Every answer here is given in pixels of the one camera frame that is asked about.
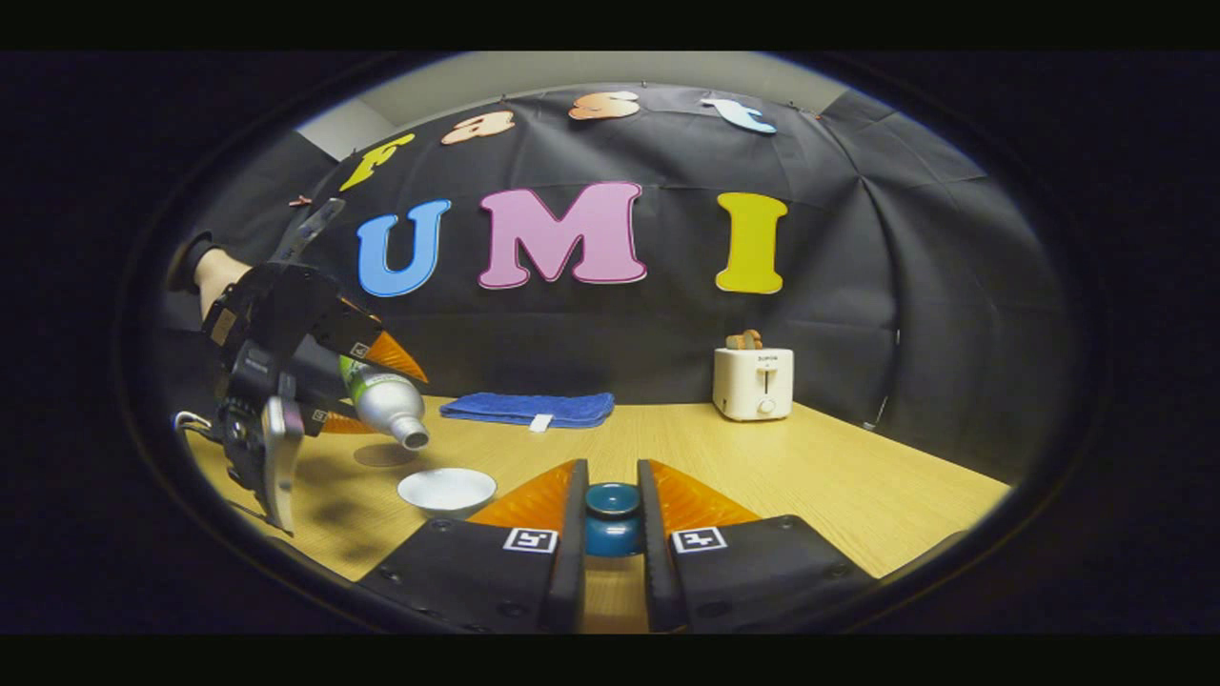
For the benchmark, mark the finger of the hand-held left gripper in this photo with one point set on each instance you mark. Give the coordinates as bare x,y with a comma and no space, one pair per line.
376,345
334,422

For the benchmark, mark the white toaster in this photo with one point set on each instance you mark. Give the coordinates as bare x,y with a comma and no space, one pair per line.
753,386

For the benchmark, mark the teal teacup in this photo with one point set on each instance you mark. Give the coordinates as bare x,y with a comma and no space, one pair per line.
446,491

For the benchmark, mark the silver green water bottle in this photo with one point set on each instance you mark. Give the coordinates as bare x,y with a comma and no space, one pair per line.
381,400

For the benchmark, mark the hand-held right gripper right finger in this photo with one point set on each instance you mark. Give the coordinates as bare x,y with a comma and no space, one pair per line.
656,562

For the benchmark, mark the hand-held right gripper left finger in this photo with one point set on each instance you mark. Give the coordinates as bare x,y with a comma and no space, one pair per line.
570,562

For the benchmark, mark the bread slice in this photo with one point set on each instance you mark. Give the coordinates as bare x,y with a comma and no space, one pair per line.
743,339

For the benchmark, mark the blue folded towel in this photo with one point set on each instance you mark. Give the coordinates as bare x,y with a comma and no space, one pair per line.
524,408

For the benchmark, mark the round brown coaster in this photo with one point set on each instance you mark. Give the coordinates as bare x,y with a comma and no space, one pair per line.
381,455

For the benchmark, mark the black backdrop cloth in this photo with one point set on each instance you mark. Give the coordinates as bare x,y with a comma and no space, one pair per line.
858,286

